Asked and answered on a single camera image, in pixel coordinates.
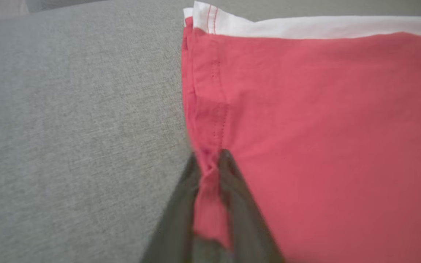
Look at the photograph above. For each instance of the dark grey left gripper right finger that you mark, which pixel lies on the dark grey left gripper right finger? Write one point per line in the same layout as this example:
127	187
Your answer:
247	226

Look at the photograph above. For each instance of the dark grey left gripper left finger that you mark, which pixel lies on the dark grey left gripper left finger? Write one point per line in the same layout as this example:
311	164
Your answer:
177	226

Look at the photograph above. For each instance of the red shirt with white sleeves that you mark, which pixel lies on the red shirt with white sleeves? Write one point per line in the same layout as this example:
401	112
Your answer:
323	146

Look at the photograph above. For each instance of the large grey ottoman cushion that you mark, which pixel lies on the large grey ottoman cushion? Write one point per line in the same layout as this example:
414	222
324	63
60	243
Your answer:
68	128

